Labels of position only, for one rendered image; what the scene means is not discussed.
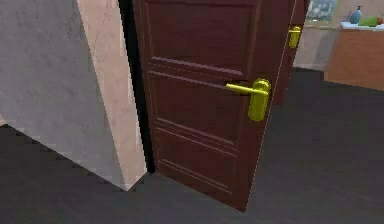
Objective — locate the dark red wooden door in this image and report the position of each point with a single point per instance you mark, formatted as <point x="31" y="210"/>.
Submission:
<point x="196" y="110"/>

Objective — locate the window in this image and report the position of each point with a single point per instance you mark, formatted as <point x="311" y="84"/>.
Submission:
<point x="320" y="11"/>

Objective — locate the brown cupboard with white top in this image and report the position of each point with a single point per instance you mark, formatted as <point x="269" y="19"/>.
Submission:
<point x="358" y="56"/>

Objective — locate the blue spray bottle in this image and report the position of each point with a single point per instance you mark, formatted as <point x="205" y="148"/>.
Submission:
<point x="355" y="16"/>

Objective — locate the green vegetable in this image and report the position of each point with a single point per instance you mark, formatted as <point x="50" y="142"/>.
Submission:
<point x="368" y="21"/>

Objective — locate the red tomato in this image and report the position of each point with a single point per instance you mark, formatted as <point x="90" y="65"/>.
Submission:
<point x="380" y="21"/>

